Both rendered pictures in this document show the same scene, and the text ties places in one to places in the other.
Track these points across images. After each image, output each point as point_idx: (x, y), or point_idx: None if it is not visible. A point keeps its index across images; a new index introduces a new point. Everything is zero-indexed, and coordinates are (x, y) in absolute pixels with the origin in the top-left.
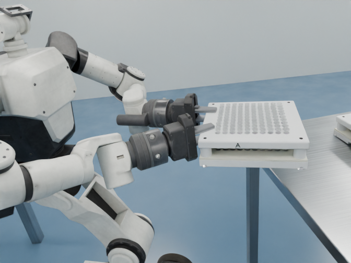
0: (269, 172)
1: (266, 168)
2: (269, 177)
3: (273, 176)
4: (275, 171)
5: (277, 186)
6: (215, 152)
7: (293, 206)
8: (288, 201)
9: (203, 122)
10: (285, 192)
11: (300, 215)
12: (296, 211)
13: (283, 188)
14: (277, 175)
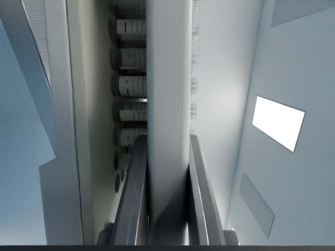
0: (27, 53)
1: (19, 33)
2: (13, 51)
3: (35, 70)
4: (46, 67)
5: (29, 86)
6: (115, 210)
7: (50, 137)
8: (43, 123)
9: (188, 104)
10: (51, 115)
11: (55, 151)
12: (52, 144)
13: (51, 109)
14: (49, 79)
